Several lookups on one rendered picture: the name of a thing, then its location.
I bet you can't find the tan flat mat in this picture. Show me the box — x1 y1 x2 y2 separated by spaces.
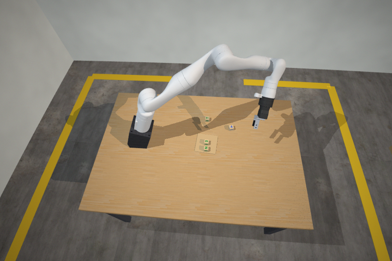
195 133 218 154

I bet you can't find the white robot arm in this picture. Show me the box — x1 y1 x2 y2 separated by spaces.
134 44 286 133

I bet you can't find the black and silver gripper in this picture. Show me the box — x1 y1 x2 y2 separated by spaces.
252 87 276 129

